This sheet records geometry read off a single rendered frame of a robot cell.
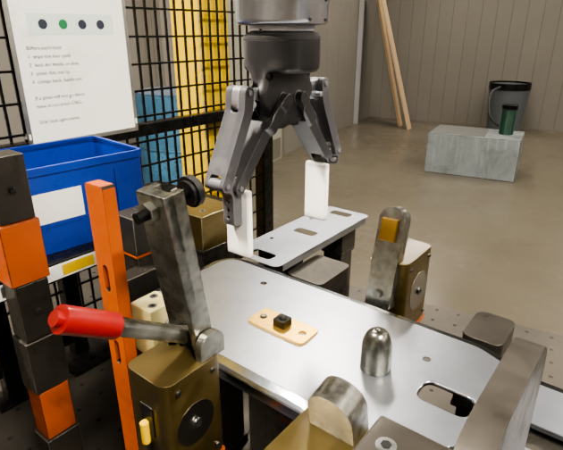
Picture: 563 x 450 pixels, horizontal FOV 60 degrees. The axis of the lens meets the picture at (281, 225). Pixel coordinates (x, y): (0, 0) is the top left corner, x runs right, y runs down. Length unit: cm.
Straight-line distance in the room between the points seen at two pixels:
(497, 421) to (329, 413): 16
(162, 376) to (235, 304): 22
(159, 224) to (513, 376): 28
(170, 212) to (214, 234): 42
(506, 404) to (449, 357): 35
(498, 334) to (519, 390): 42
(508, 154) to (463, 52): 338
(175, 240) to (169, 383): 13
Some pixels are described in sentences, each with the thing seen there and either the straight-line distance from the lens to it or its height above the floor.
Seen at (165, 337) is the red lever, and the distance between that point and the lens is 45.
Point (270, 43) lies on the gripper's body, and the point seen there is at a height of 132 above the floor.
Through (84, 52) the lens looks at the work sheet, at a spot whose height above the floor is 130.
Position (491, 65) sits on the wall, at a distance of 817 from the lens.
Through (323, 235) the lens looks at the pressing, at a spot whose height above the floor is 100.
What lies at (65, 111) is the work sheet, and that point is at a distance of 98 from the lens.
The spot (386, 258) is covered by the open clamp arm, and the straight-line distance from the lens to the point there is 67.
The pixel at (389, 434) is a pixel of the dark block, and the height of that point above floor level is 112.
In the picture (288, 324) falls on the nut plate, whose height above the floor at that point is 101.
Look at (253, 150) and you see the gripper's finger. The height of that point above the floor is 123.
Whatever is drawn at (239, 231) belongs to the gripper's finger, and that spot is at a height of 115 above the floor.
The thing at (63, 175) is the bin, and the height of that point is 114.
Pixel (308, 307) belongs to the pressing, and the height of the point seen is 100.
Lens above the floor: 133
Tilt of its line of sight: 22 degrees down
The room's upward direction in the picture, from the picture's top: straight up
